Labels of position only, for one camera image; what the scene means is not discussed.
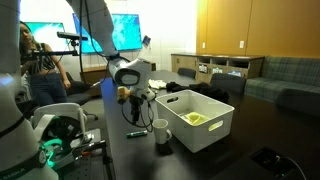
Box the black camera bar on stand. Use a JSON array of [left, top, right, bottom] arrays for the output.
[[31, 31, 90, 58]]

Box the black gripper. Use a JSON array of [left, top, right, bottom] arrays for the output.
[[129, 94, 148, 126]]

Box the black garment pile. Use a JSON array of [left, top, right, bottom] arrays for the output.
[[165, 81, 230, 105]]

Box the black swivel office chair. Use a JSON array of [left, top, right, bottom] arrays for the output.
[[64, 80, 100, 122]]

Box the small lit monitor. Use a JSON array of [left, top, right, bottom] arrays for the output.
[[24, 21, 68, 53]]

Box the cream crumpled cloth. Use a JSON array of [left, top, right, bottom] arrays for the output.
[[148, 78, 168, 90]]

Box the low wooden media console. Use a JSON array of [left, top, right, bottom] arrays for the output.
[[79, 61, 157, 98]]

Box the white plastic storage box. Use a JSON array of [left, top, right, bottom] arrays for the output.
[[155, 89, 235, 154]]

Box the person in dark top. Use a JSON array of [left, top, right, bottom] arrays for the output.
[[19, 20, 72, 106]]

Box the yellow microfiber cloth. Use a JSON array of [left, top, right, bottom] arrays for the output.
[[182, 111, 211, 127]]

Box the tan wrist mount block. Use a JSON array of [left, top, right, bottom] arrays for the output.
[[117, 85, 132, 105]]

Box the white cup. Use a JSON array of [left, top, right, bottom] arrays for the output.
[[151, 118, 173, 145]]

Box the dark grey table chair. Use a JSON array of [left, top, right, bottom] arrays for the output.
[[209, 73, 247, 95], [177, 67, 198, 80]]

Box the table cable outlet box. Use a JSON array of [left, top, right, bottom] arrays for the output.
[[250, 146, 308, 180]]

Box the green marker pen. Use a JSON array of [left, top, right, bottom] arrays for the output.
[[125, 130, 149, 139]]

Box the green plaid sofa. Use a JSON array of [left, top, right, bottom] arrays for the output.
[[244, 56, 320, 116]]

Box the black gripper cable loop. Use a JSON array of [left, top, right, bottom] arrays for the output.
[[120, 99, 155, 133]]

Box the wooden shelf cabinet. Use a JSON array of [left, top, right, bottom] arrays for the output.
[[170, 53, 266, 84]]

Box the large wall display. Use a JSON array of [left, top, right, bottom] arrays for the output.
[[72, 13, 144, 55]]

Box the black mounting plate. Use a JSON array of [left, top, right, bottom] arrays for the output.
[[54, 128, 116, 180]]

